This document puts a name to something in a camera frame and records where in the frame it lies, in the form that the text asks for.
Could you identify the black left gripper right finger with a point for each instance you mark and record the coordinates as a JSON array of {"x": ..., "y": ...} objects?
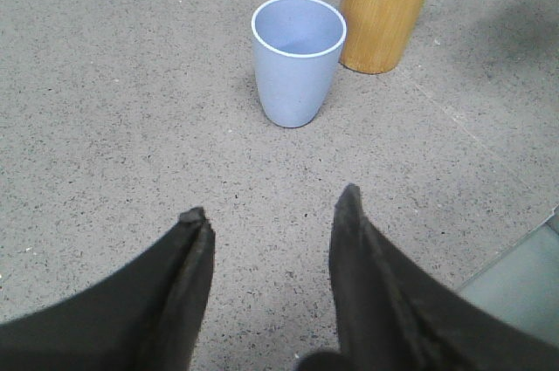
[{"x": 392, "y": 315}]

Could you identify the blue plastic cup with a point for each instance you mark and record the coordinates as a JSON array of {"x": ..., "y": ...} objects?
[{"x": 296, "y": 46}]

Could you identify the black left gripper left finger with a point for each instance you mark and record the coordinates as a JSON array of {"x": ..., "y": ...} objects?
[{"x": 145, "y": 316}]

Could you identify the bamboo cylindrical holder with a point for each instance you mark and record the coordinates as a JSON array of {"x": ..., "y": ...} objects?
[{"x": 378, "y": 33}]

